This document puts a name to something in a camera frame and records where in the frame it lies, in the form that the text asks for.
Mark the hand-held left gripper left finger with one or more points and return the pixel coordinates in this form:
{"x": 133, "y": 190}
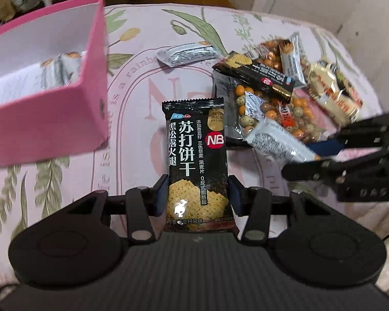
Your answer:
{"x": 161, "y": 197}

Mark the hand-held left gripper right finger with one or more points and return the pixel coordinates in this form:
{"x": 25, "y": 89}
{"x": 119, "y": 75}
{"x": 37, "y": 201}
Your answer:
{"x": 235, "y": 197}

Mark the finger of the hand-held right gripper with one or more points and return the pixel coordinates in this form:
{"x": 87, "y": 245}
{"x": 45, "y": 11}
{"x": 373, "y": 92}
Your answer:
{"x": 311, "y": 170}
{"x": 327, "y": 145}

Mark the black cracker packet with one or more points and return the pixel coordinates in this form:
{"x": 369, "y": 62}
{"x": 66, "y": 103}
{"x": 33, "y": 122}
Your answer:
{"x": 262, "y": 74}
{"x": 191, "y": 149}

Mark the clear bag of speckled balls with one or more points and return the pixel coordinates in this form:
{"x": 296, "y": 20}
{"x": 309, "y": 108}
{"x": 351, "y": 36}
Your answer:
{"x": 243, "y": 92}

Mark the pink cardboard box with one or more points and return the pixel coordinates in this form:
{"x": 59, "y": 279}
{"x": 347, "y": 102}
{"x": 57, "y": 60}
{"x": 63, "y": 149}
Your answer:
{"x": 52, "y": 116}

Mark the cream snack packet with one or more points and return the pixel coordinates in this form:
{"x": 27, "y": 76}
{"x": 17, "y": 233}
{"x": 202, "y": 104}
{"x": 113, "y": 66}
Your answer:
{"x": 324, "y": 79}
{"x": 342, "y": 107}

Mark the small silver snack packet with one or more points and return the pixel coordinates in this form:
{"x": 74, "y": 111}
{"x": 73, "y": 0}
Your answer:
{"x": 254, "y": 105}

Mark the silver packet with orange end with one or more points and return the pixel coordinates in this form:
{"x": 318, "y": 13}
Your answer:
{"x": 291, "y": 63}

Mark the floral bed sheet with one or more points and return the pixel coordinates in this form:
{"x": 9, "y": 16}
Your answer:
{"x": 133, "y": 81}

